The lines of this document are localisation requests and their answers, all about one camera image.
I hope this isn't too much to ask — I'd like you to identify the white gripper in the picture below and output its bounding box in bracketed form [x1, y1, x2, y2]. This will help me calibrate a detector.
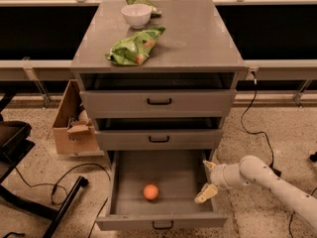
[194, 160, 247, 203]

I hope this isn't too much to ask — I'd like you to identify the orange fruit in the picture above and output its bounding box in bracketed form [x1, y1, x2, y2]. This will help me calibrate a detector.
[143, 184, 159, 201]

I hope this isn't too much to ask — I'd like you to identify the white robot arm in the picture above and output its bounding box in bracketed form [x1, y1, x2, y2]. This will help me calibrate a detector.
[194, 156, 317, 233]

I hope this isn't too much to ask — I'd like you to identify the grey bottom drawer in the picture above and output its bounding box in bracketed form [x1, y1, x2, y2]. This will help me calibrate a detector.
[96, 150, 227, 231]

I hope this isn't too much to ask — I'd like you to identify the grey drawer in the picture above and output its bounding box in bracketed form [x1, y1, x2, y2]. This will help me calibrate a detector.
[95, 117, 223, 151]
[96, 150, 227, 231]
[80, 72, 236, 118]

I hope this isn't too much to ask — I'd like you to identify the grey middle drawer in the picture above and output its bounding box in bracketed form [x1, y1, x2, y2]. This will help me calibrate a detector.
[95, 117, 223, 151]

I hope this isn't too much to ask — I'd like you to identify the grey drawer cabinet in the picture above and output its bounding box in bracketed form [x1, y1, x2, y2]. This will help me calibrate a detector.
[71, 0, 244, 161]

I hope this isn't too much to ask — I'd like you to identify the grey top drawer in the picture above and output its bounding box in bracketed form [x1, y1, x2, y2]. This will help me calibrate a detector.
[80, 72, 236, 118]

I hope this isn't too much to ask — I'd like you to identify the cardboard box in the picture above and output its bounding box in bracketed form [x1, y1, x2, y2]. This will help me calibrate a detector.
[53, 80, 99, 155]

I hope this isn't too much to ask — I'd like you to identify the green chip bag front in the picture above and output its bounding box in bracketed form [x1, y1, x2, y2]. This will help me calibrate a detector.
[105, 27, 165, 65]

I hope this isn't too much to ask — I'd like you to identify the white bowl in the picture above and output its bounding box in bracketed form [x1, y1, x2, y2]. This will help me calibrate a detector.
[121, 4, 152, 29]

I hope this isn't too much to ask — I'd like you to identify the black office chair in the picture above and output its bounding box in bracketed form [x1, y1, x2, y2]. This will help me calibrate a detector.
[0, 92, 90, 238]

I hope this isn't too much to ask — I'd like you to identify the black power adapter cable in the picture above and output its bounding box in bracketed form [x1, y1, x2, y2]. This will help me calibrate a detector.
[240, 77, 295, 238]

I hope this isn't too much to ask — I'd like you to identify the black floor cable left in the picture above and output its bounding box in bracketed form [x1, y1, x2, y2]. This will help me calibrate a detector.
[13, 163, 112, 238]

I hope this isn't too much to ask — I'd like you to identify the metal railing frame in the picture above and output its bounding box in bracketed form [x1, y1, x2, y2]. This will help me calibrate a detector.
[0, 0, 317, 109]

